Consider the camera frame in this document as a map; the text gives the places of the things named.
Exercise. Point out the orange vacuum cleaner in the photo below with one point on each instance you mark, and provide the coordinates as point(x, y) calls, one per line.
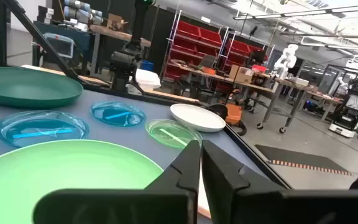
point(234, 113)

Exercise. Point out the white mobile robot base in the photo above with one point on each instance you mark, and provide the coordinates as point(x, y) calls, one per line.
point(350, 124)

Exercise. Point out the small brown cardboard box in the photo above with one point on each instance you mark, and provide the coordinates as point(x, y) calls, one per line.
point(115, 22)

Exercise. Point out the green transparent plastic plate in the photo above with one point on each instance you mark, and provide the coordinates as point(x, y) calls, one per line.
point(166, 130)

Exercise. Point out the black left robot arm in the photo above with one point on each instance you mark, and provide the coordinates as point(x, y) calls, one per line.
point(126, 62)

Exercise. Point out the cluttered wooden workbench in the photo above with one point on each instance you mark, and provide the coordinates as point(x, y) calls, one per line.
point(113, 32)

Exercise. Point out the white humanoid robot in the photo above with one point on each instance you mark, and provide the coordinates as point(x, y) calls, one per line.
point(286, 59)

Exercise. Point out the red bin storage rack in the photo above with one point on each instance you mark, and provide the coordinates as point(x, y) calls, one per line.
point(188, 31)
point(239, 46)

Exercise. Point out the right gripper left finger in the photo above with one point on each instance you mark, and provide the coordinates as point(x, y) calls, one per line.
point(166, 205)

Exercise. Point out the grey rolled sheets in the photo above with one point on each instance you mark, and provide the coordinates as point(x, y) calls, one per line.
point(79, 12)

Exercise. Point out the blue transparent plastic plate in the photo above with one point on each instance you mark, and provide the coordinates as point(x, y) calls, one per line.
point(113, 109)
point(26, 124)

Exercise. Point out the blue storage bin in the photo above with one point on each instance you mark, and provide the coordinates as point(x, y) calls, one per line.
point(147, 66)

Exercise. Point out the ceiling light strip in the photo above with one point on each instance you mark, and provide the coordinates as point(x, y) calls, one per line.
point(306, 12)

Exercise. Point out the clear plastic storage bin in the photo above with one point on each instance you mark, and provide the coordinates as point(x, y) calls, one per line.
point(59, 46)

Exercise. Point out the white plastic plate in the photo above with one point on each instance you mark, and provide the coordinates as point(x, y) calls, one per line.
point(197, 118)

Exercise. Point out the black hazard-striped floor mat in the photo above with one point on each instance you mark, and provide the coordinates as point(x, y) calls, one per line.
point(300, 158)

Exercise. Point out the large light green plate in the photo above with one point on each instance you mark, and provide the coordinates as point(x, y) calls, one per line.
point(57, 174)

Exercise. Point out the wooden table side board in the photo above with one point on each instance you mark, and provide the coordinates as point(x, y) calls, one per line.
point(172, 96)

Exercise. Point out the wooden workbench on casters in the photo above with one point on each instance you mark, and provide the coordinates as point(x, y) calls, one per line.
point(294, 84)

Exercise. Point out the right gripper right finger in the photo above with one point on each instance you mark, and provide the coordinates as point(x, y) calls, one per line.
point(259, 208)

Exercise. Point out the long wooden workbench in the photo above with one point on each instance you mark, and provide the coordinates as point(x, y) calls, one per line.
point(228, 79)

